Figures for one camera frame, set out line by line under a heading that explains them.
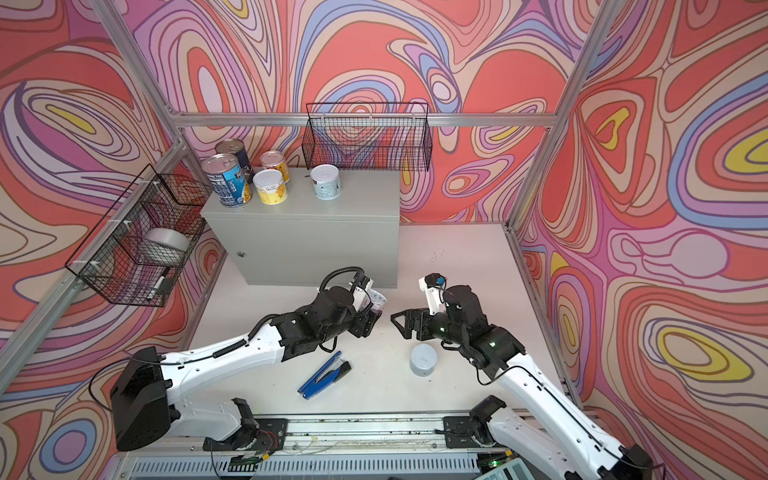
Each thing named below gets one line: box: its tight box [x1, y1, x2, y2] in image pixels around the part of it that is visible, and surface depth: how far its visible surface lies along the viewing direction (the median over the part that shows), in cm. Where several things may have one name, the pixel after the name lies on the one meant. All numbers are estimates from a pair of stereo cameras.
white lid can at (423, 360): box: [410, 344, 438, 377], surface depth 83 cm
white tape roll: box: [140, 228, 190, 266], surface depth 74 cm
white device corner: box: [475, 458, 536, 480], surface depth 68 cm
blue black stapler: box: [297, 351, 352, 400], surface depth 82 cm
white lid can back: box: [253, 169, 288, 206], surface depth 78 cm
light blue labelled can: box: [202, 153, 253, 209], surface depth 74 cm
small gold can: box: [260, 150, 291, 183], surface depth 80 cm
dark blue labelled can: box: [215, 138, 254, 184], surface depth 79 cm
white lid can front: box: [310, 164, 342, 201], surface depth 79 cm
